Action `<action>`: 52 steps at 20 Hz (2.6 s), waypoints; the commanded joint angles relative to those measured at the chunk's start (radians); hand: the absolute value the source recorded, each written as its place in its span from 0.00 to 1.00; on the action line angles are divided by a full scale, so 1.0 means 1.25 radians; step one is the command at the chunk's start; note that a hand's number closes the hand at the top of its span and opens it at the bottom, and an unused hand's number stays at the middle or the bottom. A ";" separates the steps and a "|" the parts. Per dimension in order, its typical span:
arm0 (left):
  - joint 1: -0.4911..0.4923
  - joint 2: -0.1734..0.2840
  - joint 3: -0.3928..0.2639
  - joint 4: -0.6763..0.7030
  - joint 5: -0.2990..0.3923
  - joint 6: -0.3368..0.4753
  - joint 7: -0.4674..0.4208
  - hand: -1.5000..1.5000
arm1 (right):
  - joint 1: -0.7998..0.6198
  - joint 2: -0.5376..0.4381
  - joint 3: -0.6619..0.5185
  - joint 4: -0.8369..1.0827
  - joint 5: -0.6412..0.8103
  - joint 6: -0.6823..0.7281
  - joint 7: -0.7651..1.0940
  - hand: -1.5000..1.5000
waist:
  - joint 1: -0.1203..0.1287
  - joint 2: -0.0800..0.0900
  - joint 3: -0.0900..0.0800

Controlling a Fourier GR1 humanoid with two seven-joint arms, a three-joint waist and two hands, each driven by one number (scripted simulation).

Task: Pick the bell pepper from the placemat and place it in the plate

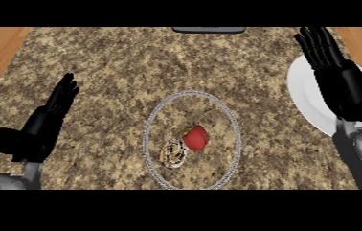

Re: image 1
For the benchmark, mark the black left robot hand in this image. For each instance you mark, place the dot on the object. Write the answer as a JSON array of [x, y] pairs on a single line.
[[43, 126]]

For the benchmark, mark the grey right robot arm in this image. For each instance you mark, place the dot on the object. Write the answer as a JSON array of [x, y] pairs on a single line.
[[348, 148]]

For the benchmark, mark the red bell pepper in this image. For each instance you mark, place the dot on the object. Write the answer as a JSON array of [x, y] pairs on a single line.
[[196, 138]]

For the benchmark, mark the round brown patterned pastry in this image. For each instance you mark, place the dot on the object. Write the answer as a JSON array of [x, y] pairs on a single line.
[[171, 155]]

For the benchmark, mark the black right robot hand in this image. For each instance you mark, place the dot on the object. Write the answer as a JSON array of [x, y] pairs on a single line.
[[338, 78]]

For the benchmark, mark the round transparent grey-rimmed placemat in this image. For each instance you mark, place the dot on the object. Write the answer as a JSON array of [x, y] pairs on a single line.
[[226, 113]]

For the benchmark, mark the dark grey flat appliance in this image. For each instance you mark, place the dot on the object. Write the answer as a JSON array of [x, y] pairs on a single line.
[[208, 29]]

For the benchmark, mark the white plate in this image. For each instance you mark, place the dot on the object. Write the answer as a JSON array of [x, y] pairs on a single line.
[[309, 97]]

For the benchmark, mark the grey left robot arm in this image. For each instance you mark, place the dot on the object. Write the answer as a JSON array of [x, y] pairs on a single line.
[[23, 177]]

